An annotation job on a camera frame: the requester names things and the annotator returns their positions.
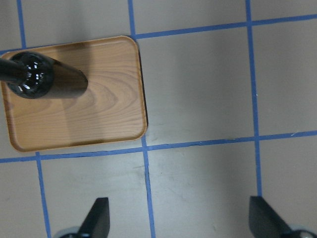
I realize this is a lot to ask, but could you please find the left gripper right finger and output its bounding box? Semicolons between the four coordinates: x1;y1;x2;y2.
249;196;297;238

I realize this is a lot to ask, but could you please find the wooden tray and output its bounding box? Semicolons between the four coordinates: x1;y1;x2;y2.
1;36;148;152

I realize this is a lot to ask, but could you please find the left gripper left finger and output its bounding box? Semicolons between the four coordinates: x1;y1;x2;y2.
77;197;110;238

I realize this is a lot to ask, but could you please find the dark wine bottle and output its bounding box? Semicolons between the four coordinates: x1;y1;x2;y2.
0;52;88;99

